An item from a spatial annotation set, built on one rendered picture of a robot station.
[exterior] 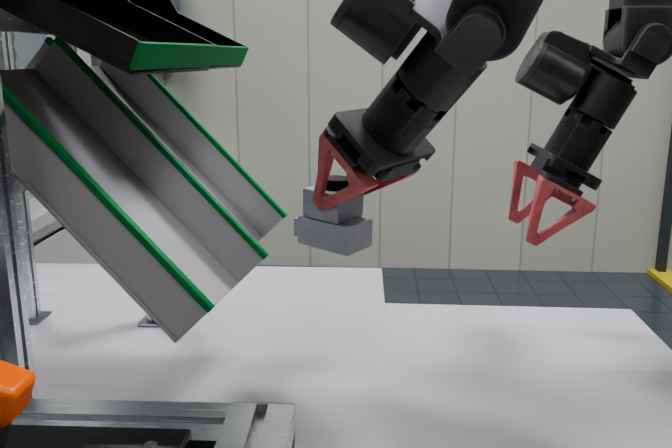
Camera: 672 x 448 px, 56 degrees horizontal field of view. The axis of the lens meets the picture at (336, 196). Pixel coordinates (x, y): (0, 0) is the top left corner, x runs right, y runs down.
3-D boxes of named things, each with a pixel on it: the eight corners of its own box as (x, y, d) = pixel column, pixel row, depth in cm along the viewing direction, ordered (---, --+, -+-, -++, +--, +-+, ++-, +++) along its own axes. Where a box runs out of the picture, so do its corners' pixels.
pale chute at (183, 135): (262, 239, 75) (287, 214, 73) (219, 276, 62) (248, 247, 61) (98, 67, 74) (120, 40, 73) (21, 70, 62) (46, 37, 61)
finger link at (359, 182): (281, 183, 61) (332, 115, 56) (327, 172, 66) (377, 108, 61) (323, 238, 59) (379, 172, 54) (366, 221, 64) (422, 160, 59)
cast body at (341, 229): (372, 246, 64) (375, 179, 62) (346, 257, 61) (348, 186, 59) (309, 230, 69) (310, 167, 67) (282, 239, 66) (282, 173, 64)
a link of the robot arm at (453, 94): (492, 68, 49) (498, 46, 54) (422, 14, 49) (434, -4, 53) (437, 130, 53) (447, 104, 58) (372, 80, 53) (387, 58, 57)
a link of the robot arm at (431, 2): (514, 34, 43) (541, -21, 49) (381, -70, 42) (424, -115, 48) (422, 130, 53) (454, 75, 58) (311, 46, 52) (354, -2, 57)
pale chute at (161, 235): (238, 284, 60) (268, 254, 59) (174, 344, 47) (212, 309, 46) (33, 70, 60) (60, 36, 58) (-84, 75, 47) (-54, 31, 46)
